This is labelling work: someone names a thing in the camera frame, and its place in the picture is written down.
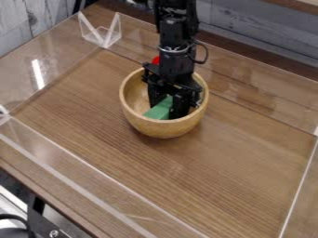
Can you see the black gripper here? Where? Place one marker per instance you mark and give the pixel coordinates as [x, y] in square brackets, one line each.
[172, 78]

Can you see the green rectangular block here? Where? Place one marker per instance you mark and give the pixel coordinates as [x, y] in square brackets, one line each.
[161, 110]

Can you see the brown wooden bowl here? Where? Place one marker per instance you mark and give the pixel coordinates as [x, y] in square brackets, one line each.
[136, 104]

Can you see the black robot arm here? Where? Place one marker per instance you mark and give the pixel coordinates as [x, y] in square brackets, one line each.
[177, 23]

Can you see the red plush strawberry toy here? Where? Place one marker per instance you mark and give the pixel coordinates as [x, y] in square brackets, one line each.
[156, 60]

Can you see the clear acrylic corner bracket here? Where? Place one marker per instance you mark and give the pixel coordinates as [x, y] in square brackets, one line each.
[101, 35]

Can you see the black table leg mount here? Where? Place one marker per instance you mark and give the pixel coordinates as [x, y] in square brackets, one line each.
[42, 227]

